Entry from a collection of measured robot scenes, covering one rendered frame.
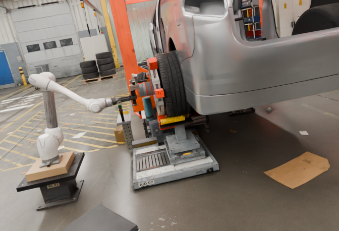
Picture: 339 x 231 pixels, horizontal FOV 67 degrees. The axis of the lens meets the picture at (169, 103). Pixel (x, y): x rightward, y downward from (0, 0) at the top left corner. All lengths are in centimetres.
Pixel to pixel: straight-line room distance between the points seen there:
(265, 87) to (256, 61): 20
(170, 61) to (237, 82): 90
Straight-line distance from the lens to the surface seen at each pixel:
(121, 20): 301
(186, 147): 265
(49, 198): 281
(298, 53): 176
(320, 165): 269
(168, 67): 235
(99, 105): 226
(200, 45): 166
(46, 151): 264
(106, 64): 1091
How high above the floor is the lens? 134
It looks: 15 degrees down
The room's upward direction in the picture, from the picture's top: 10 degrees counter-clockwise
